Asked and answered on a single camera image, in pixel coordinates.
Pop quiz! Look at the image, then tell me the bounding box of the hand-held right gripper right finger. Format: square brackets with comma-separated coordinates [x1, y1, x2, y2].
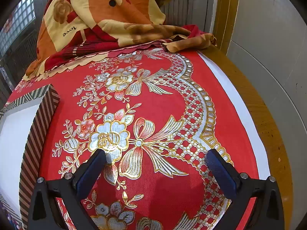
[206, 149, 286, 230]

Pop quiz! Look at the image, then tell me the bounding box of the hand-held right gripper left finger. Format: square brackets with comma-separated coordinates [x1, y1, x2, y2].
[30, 149, 107, 230]

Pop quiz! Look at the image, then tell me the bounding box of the striped rectangular tray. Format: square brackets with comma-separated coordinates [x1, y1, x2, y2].
[0, 84, 61, 230]

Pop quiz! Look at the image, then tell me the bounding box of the white table cover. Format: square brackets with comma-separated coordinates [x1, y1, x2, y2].
[197, 51, 270, 230]

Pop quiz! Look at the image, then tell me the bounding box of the red floral embossed tablecloth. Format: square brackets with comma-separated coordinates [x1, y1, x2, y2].
[5, 44, 261, 230]

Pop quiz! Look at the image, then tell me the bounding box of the orange cream printed blanket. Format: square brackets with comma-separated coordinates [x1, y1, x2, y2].
[24, 0, 217, 82]

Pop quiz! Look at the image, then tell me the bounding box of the grey metal door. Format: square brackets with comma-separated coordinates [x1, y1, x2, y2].
[157, 0, 217, 35]

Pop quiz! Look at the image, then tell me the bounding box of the glass block window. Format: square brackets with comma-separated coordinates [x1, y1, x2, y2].
[0, 0, 36, 55]

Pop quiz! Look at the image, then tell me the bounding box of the yellow door frame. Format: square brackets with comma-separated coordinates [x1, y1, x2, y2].
[212, 0, 240, 53]

